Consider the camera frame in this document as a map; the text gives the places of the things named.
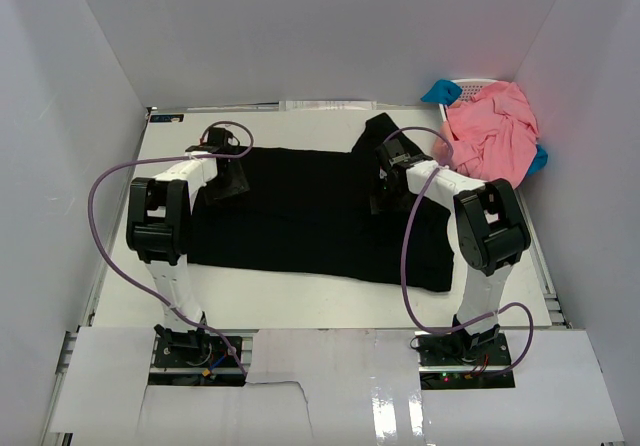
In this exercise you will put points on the white perforated laundry basket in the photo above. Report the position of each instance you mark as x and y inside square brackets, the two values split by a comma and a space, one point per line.
[469, 87]

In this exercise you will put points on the black t shirt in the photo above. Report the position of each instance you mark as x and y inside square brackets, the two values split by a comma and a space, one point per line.
[309, 212]

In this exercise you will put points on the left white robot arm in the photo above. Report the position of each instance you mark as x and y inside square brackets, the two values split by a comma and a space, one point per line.
[159, 218]

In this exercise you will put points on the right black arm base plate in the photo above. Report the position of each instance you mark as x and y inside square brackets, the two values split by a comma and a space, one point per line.
[444, 364]

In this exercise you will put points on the black label sticker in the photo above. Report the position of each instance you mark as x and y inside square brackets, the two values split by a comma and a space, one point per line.
[166, 118]

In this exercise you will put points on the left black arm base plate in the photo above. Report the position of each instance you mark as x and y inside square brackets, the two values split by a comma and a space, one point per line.
[194, 359]

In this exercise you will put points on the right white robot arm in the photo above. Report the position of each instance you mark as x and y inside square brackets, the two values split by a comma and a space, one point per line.
[491, 232]

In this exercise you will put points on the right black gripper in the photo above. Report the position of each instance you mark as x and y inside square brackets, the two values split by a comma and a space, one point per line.
[379, 203]

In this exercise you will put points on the pink t shirt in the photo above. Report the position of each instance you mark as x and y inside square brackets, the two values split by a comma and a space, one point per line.
[490, 141]

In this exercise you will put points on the blue t shirt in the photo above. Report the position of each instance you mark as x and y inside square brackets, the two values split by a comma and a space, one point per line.
[440, 91]

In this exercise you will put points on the printed paper at back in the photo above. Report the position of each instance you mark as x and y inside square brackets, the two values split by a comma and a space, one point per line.
[326, 105]

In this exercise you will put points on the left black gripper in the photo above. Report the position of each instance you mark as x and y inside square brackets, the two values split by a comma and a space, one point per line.
[237, 185]

